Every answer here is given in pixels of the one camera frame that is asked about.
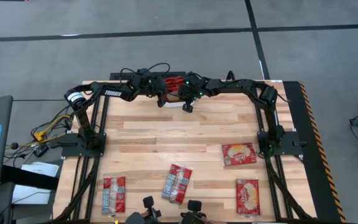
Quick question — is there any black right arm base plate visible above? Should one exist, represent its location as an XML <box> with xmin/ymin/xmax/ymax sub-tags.
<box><xmin>257</xmin><ymin>130</ymin><xmax>304</xmax><ymax>156</ymax></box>

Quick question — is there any black aluminium table frame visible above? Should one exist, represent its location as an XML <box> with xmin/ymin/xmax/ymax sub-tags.
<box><xmin>54</xmin><ymin>80</ymin><xmax>315</xmax><ymax>223</ymax></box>

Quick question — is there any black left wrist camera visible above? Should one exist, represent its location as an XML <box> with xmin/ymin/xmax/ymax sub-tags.
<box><xmin>135</xmin><ymin>67</ymin><xmax>152</xmax><ymax>80</ymax></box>

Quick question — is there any white plastic basket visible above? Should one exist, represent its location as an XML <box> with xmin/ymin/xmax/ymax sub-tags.
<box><xmin>162</xmin><ymin>75</ymin><xmax>200</xmax><ymax>109</ymax></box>

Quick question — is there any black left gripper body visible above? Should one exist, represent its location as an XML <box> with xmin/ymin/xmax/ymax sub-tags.
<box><xmin>141</xmin><ymin>76</ymin><xmax>167</xmax><ymax>108</ymax></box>

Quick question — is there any black bar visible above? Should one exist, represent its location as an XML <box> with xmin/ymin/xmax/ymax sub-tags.
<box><xmin>0</xmin><ymin>164</ymin><xmax>60</xmax><ymax>190</ymax></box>

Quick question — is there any yellow connector block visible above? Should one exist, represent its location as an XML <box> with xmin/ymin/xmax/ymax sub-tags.
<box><xmin>33</xmin><ymin>130</ymin><xmax>47</xmax><ymax>142</ymax></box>

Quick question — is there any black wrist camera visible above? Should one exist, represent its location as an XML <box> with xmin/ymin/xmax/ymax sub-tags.
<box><xmin>135</xmin><ymin>67</ymin><xmax>152</xmax><ymax>80</ymax></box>
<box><xmin>187</xmin><ymin>72</ymin><xmax>205</xmax><ymax>85</ymax></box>

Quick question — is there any black leader arm gripper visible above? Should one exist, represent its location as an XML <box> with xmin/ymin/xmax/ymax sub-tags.
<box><xmin>180</xmin><ymin>200</ymin><xmax>211</xmax><ymax>224</ymax></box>
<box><xmin>126</xmin><ymin>195</ymin><xmax>163</xmax><ymax>224</ymax></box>

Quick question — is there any black adapter box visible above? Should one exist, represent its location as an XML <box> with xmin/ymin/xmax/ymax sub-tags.
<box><xmin>32</xmin><ymin>144</ymin><xmax>49</xmax><ymax>158</ymax></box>

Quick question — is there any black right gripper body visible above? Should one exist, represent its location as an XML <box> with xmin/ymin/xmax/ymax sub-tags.
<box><xmin>178</xmin><ymin>76</ymin><xmax>209</xmax><ymax>113</ymax></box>

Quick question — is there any black left camera cable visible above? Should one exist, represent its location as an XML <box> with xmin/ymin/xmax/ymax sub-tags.
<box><xmin>119</xmin><ymin>62</ymin><xmax>172</xmax><ymax>75</ymax></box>

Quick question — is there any black hazard striped edge mat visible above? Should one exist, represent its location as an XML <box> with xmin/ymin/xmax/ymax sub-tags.
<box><xmin>282</xmin><ymin>80</ymin><xmax>348</xmax><ymax>223</ymax></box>

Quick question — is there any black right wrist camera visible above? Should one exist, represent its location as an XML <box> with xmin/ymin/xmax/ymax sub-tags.
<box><xmin>187</xmin><ymin>72</ymin><xmax>205</xmax><ymax>85</ymax></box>

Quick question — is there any white paper sheet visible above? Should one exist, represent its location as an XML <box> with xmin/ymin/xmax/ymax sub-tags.
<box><xmin>12</xmin><ymin>184</ymin><xmax>55</xmax><ymax>205</ymax></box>
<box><xmin>20</xmin><ymin>161</ymin><xmax>60</xmax><ymax>179</ymax></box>

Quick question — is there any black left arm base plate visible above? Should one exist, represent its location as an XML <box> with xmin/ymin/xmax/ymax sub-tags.
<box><xmin>61</xmin><ymin>132</ymin><xmax>107</xmax><ymax>157</ymax></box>

